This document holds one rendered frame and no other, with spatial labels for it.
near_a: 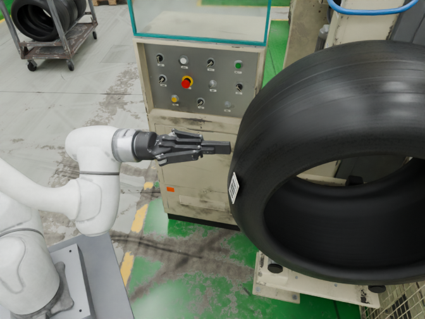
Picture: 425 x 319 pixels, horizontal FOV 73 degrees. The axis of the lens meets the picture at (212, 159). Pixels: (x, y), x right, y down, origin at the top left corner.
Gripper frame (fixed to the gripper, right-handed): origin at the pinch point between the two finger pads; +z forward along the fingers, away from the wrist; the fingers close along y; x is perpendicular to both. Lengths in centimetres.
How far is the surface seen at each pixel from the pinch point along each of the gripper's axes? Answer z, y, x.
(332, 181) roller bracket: 33, 24, 35
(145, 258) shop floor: -67, 28, 117
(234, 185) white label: 6.2, -11.4, 1.0
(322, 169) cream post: 30, 27, 31
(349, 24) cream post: 30.7, 26.8, -18.0
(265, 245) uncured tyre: 12.6, -12.9, 20.4
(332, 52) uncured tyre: 25.1, 9.2, -18.5
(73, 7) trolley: -259, 312, 28
